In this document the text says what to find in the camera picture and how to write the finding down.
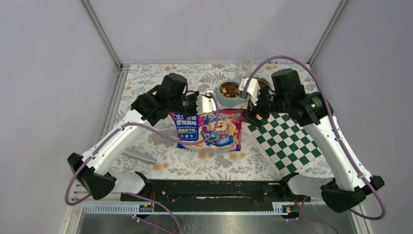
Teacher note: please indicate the green white checkerboard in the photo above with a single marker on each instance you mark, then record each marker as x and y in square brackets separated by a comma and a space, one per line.
[288, 147]

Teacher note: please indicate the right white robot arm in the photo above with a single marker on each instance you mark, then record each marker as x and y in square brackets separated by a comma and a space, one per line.
[351, 182]

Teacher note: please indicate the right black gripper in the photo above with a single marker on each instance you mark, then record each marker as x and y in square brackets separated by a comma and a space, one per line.
[250, 115]

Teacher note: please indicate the grey metal cylinder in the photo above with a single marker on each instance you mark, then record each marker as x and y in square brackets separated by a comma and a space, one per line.
[139, 156]

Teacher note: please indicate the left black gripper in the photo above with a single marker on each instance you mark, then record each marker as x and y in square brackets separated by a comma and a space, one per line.
[194, 96]

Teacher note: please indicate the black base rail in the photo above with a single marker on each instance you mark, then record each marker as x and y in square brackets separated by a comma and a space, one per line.
[217, 195]

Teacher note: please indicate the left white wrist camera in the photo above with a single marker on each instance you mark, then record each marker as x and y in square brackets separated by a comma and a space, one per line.
[206, 103]

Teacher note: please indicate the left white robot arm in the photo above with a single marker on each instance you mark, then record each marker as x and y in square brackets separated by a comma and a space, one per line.
[92, 168]

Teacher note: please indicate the pink pet food bag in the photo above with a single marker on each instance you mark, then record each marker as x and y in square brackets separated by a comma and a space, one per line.
[224, 133]

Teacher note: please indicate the floral table mat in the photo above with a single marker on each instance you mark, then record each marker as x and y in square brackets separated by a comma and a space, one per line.
[175, 163]

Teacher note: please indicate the green double pet bowl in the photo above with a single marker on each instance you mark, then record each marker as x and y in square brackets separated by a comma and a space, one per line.
[228, 95]

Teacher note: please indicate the clear plastic bottle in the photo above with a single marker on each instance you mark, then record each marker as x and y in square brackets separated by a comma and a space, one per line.
[246, 64]

